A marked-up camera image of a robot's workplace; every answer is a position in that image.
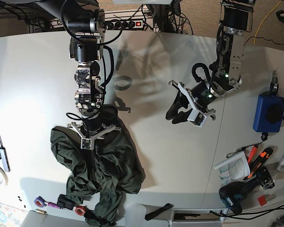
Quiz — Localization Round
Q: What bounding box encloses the black action camera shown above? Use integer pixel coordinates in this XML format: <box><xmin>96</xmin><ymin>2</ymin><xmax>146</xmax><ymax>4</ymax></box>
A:
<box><xmin>56</xmin><ymin>194</ymin><xmax>75</xmax><ymax>210</ymax></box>

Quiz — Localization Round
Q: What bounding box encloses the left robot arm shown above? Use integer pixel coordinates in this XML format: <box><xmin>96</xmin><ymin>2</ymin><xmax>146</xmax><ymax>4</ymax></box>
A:
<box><xmin>166</xmin><ymin>0</ymin><xmax>255</xmax><ymax>127</ymax></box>

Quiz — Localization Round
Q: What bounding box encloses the yellow cable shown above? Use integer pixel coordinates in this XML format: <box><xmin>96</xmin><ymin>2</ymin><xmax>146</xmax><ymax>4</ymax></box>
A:
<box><xmin>253</xmin><ymin>0</ymin><xmax>284</xmax><ymax>44</ymax></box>

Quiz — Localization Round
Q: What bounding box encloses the black power strip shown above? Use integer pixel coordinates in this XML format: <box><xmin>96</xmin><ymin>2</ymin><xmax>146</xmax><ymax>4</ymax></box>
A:
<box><xmin>105</xmin><ymin>20</ymin><xmax>143</xmax><ymax>31</ymax></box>

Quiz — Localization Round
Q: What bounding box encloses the black strap handle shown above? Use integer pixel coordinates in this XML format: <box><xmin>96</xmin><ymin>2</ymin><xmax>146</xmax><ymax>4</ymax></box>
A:
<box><xmin>145</xmin><ymin>203</ymin><xmax>173</xmax><ymax>221</ymax></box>

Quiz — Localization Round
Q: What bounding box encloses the rolled paper sheet with drawing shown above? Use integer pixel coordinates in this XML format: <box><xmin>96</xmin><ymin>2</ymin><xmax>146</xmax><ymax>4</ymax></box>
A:
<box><xmin>214</xmin><ymin>151</ymin><xmax>250</xmax><ymax>184</ymax></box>

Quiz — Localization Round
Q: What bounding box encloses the dark teal cordless drill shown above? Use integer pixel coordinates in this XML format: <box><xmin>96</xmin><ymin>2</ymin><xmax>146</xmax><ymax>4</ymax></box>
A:
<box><xmin>219</xmin><ymin>166</ymin><xmax>275</xmax><ymax>215</ymax></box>

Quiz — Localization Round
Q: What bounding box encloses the grey usb hub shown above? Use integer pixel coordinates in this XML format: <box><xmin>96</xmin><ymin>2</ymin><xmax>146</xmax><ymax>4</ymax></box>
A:
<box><xmin>0</xmin><ymin>147</ymin><xmax>10</xmax><ymax>172</ymax></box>

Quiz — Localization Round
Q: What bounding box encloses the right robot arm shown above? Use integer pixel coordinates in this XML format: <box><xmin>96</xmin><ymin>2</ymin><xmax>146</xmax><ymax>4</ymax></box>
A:
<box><xmin>36</xmin><ymin>0</ymin><xmax>118</xmax><ymax>150</ymax></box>

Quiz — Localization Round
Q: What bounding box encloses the dark green t-shirt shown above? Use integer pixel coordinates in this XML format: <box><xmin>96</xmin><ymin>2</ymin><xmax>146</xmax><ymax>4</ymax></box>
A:
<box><xmin>50</xmin><ymin>105</ymin><xmax>143</xmax><ymax>226</ymax></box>

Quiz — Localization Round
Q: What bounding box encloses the red tape roll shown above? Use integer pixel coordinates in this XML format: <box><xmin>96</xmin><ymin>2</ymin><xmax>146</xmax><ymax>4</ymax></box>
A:
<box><xmin>75</xmin><ymin>206</ymin><xmax>87</xmax><ymax>216</ymax></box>

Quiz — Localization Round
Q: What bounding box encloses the red square sticker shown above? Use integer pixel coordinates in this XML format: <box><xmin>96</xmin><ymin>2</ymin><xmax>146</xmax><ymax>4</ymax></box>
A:
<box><xmin>257</xmin><ymin>195</ymin><xmax>267</xmax><ymax>206</ymax></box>

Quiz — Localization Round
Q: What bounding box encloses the blue box with black knob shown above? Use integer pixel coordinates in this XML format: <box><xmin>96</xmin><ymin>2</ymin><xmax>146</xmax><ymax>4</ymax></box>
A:
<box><xmin>252</xmin><ymin>70</ymin><xmax>284</xmax><ymax>142</ymax></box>

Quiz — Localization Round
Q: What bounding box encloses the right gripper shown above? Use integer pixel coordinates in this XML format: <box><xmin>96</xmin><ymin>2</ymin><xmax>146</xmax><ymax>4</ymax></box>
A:
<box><xmin>67</xmin><ymin>116</ymin><xmax>121</xmax><ymax>150</ymax></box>

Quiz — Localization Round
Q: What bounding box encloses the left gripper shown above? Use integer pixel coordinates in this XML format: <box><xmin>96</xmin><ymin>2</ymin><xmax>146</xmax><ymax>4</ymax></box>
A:
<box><xmin>166</xmin><ymin>80</ymin><xmax>216</xmax><ymax>128</ymax></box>

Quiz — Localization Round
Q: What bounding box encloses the orange black utility knife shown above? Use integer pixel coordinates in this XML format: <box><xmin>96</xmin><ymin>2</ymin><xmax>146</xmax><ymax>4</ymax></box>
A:
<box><xmin>243</xmin><ymin>147</ymin><xmax>274</xmax><ymax>181</ymax></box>

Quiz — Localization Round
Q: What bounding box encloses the purple tape roll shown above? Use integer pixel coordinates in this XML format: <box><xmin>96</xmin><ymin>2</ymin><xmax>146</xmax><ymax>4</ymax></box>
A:
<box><xmin>34</xmin><ymin>196</ymin><xmax>46</xmax><ymax>208</ymax></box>

